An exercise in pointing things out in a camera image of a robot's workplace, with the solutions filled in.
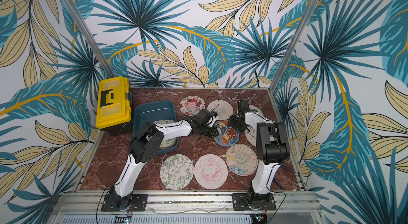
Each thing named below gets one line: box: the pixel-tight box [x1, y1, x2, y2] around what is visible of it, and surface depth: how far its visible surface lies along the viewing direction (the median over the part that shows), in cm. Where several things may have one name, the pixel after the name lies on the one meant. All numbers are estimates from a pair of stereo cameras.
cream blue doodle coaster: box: [225, 143, 259, 177], surface depth 89 cm
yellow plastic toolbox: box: [95, 75, 132, 136], surface depth 89 cm
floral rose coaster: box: [179, 95, 206, 117], surface depth 112 cm
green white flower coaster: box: [159, 153, 195, 191], surface depth 84 cm
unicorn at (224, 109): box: [207, 99, 234, 120], surface depth 112 cm
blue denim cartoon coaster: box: [213, 119, 240, 147], surface depth 97 cm
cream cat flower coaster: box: [244, 125, 257, 148], surface depth 97 cm
